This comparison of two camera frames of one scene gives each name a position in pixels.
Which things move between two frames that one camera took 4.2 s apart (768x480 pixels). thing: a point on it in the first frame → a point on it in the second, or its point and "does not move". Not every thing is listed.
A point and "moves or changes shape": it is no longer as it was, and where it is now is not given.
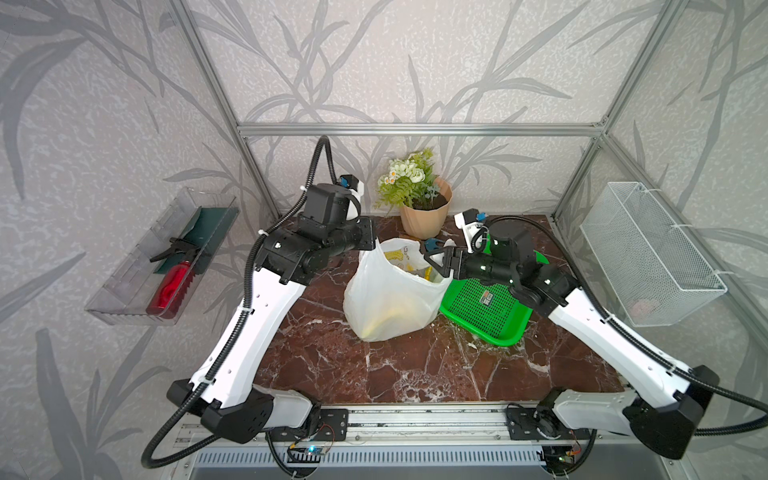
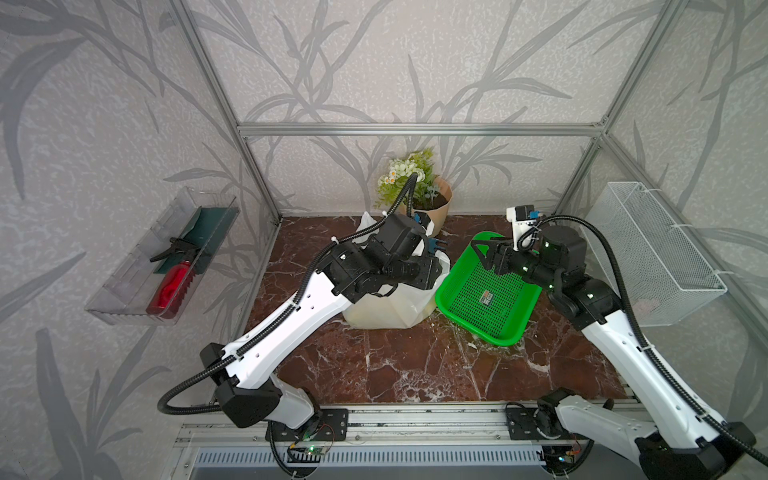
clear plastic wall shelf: x=154 y=285 does not move
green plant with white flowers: x=409 y=182 does not move
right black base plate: x=534 y=424 does not move
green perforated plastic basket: x=489 y=312 does not move
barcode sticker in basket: x=486 y=297 does not move
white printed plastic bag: x=394 y=293 moves or changes shape
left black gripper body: x=356 y=234 → x=419 y=273
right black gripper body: x=478 y=267 → x=525 y=263
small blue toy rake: x=431 y=244 does not move
